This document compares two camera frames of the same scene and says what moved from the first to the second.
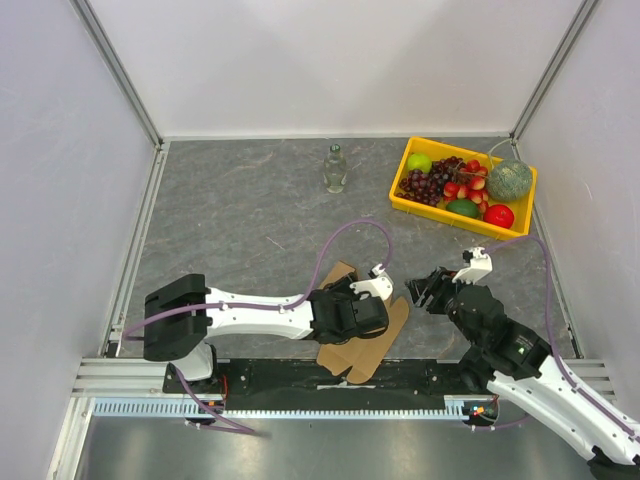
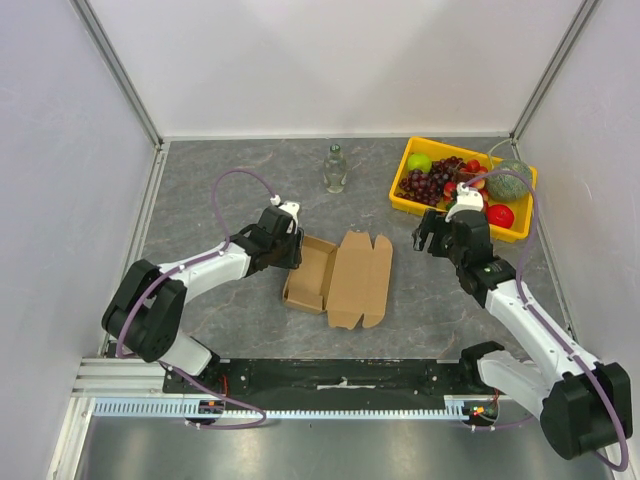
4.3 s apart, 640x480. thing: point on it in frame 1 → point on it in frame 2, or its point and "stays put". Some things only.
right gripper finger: [418, 298] → [419, 238]
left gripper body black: [341, 290] → [287, 251]
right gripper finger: [417, 286] → [431, 220]
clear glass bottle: [334, 173] stays put
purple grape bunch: [427, 188] stays put
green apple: [419, 161] stays put
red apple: [499, 214] stays put
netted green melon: [509, 180] stays put
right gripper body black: [435, 292] → [439, 238]
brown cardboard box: [359, 355] → [349, 281]
